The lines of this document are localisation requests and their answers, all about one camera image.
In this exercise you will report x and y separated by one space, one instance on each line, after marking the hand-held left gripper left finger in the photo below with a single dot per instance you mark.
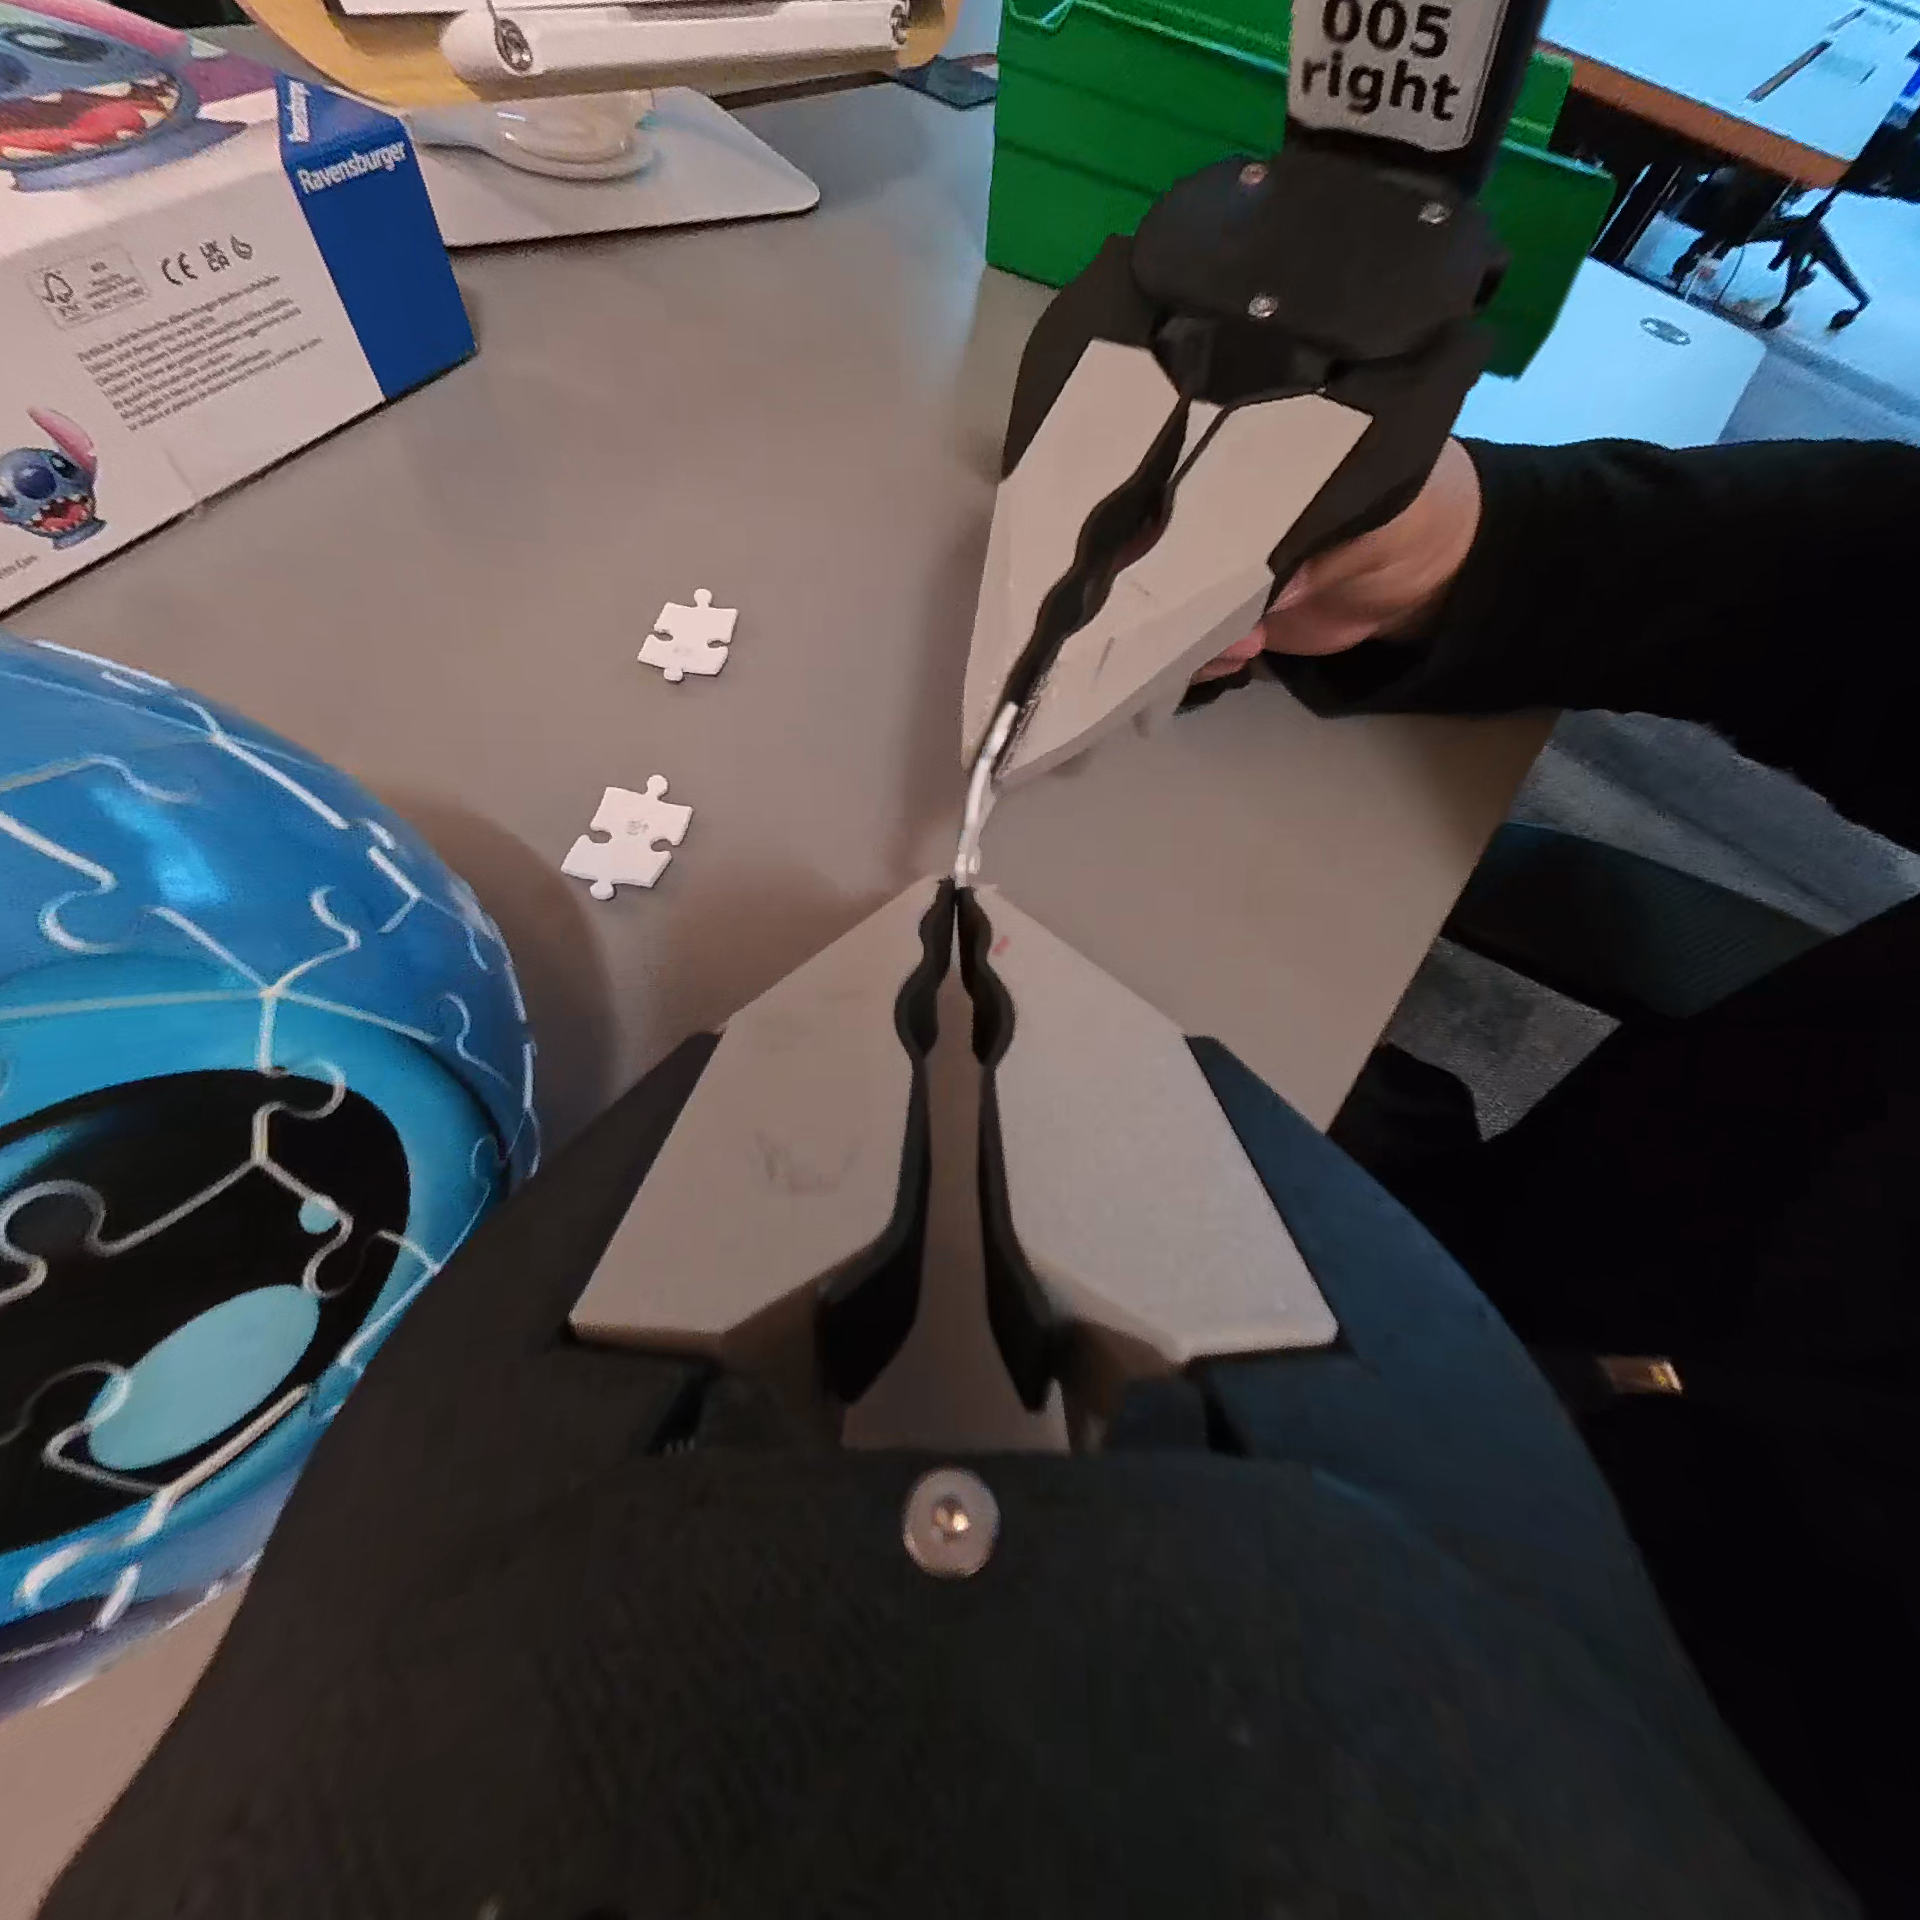
750 1185

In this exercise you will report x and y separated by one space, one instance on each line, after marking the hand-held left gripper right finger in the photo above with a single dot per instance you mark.
1155 1200

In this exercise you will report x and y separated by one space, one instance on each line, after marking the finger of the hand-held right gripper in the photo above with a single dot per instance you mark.
1049 494
1215 555

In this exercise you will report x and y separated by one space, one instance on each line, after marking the white puzzle piece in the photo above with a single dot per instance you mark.
983 797
686 639
629 832

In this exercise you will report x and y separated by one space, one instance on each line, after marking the blue puzzle ball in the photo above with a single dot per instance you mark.
224 931

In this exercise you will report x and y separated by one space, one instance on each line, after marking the person's right forearm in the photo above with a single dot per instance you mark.
1694 600

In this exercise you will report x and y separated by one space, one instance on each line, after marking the printed puzzle box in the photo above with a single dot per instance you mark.
181 299

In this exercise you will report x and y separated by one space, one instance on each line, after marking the person's right hand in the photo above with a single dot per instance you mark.
1381 555

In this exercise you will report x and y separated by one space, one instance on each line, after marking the green plastic bin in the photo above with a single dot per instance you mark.
1109 165

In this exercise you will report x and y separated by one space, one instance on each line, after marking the person's legs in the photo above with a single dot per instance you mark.
1723 1277

